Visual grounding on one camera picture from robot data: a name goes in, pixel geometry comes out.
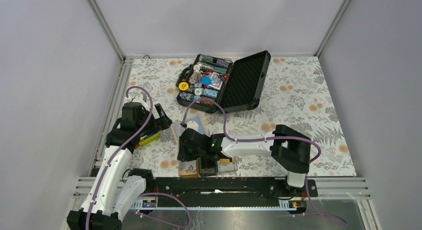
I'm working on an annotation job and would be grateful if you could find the floral patterned table mat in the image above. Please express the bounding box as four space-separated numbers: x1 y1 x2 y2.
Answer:
125 57 357 177

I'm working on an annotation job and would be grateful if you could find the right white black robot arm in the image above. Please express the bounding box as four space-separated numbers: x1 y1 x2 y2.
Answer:
177 124 313 196

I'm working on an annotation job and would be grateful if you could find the clear transparent card holder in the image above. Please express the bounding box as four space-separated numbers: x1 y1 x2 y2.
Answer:
217 157 238 173

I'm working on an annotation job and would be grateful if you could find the smoky black card holder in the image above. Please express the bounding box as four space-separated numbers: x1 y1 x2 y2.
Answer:
199 157 218 177

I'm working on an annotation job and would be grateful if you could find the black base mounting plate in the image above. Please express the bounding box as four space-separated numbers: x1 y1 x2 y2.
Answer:
145 177 318 208

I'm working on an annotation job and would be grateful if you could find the amber transparent card holder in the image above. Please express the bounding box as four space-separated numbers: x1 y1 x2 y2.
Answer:
178 160 200 179

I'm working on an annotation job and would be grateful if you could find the yellow round poker chip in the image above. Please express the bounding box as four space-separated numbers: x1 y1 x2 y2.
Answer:
178 82 190 91

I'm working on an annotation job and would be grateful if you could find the black poker chip case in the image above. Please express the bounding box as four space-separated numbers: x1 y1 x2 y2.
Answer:
176 50 271 113

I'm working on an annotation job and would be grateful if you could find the blue playing card deck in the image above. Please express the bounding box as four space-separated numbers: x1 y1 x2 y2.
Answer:
208 73 223 91

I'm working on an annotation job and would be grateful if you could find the blue round poker chip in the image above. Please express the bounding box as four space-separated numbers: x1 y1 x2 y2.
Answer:
201 76 211 86

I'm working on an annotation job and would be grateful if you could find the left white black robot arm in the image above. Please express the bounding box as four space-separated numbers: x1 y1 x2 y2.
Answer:
66 102 172 230

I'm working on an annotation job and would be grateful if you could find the colourful sticky note stack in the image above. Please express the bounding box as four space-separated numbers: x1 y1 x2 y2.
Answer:
137 133 160 147

